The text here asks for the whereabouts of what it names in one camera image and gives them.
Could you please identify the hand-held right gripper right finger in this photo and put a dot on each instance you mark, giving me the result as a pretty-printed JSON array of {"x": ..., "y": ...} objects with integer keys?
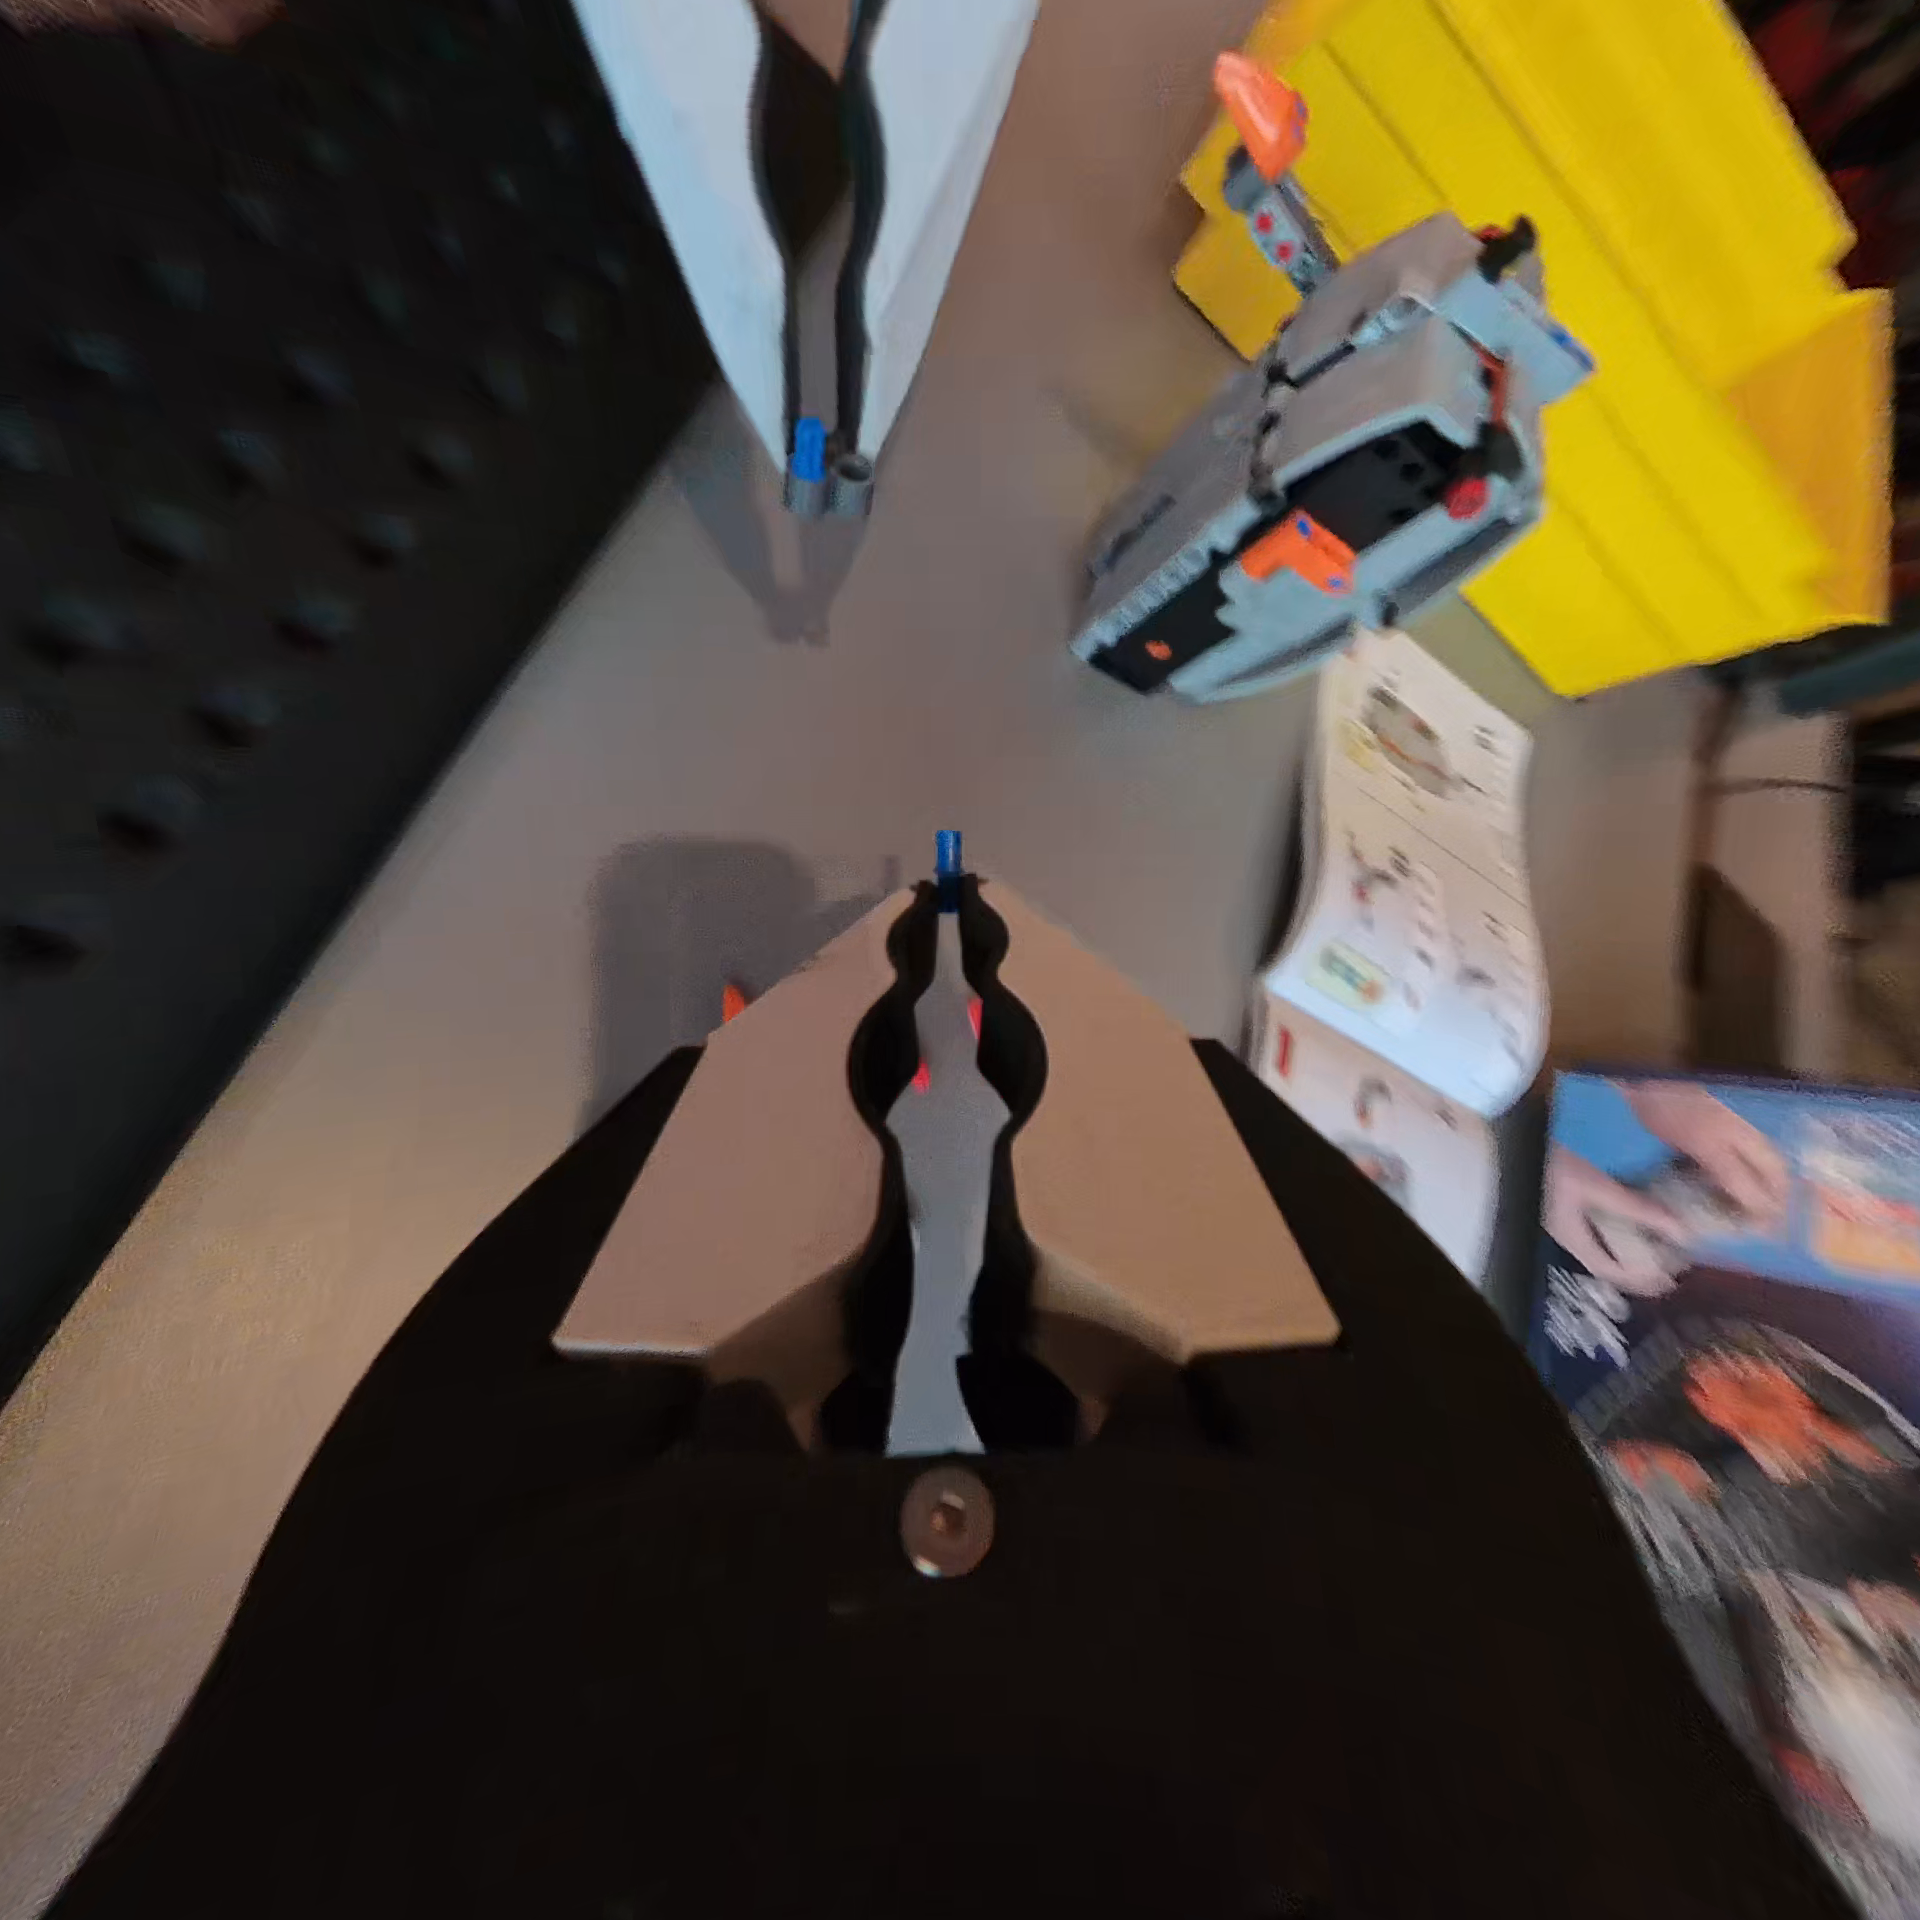
[{"x": 1153, "y": 1201}]

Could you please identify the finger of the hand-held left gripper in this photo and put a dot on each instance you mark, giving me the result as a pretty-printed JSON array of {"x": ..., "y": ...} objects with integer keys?
[
  {"x": 691, "y": 152},
  {"x": 945, "y": 152}
]

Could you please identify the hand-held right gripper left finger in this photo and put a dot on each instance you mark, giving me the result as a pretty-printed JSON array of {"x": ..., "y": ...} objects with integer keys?
[{"x": 720, "y": 1201}]

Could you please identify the blue connector pin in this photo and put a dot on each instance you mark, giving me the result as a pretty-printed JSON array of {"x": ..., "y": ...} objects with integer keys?
[
  {"x": 809, "y": 444},
  {"x": 949, "y": 860}
]

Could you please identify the dark grey double connector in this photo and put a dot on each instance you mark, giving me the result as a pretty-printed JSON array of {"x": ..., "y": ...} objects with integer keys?
[{"x": 848, "y": 485}]

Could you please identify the grey desk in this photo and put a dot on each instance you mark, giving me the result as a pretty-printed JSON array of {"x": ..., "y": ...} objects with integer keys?
[{"x": 600, "y": 752}]

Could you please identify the white instruction booklet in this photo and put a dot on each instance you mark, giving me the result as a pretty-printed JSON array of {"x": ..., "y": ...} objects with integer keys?
[{"x": 1410, "y": 901}]

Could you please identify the grey black robot model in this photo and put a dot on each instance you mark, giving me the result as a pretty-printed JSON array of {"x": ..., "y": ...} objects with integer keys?
[{"x": 1351, "y": 452}]

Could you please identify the blue robot kit box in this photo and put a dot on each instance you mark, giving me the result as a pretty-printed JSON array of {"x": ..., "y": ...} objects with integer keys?
[{"x": 1727, "y": 1351}]

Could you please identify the black perforated panel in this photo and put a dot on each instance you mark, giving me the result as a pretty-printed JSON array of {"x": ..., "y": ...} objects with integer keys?
[{"x": 227, "y": 601}]

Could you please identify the yellow plastic bin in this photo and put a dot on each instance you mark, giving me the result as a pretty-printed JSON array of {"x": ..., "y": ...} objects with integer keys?
[{"x": 1651, "y": 377}]

